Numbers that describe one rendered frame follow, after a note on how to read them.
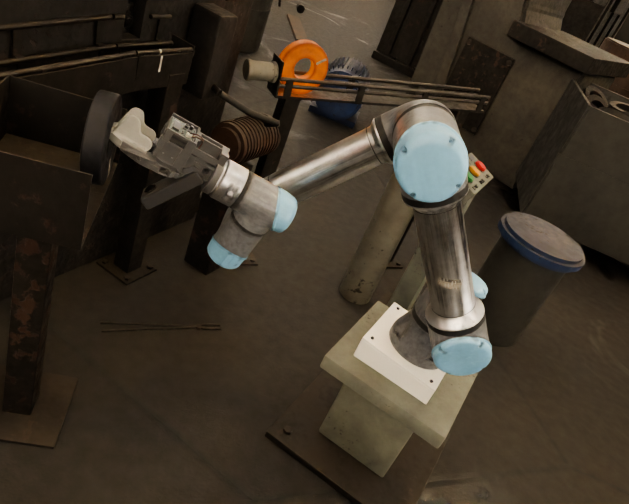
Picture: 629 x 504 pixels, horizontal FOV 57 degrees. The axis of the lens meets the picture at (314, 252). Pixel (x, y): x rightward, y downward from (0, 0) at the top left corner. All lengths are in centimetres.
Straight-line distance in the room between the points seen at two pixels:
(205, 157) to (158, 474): 74
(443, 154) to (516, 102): 286
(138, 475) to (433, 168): 92
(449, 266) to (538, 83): 275
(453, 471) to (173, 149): 117
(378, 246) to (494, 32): 220
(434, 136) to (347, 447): 90
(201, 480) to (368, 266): 93
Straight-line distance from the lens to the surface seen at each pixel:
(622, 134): 312
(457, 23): 397
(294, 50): 175
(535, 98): 375
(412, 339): 136
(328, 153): 113
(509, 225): 213
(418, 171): 95
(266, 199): 103
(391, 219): 191
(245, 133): 169
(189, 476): 144
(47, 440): 144
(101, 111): 98
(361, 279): 203
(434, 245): 105
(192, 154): 101
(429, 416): 137
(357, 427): 152
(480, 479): 178
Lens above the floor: 117
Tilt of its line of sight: 31 degrees down
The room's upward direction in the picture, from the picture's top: 23 degrees clockwise
